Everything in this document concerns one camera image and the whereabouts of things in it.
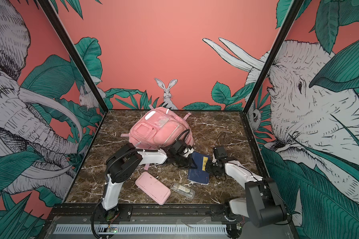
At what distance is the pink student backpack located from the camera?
98 cm

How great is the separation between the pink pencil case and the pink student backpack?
7.4 inches

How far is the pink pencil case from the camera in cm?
79
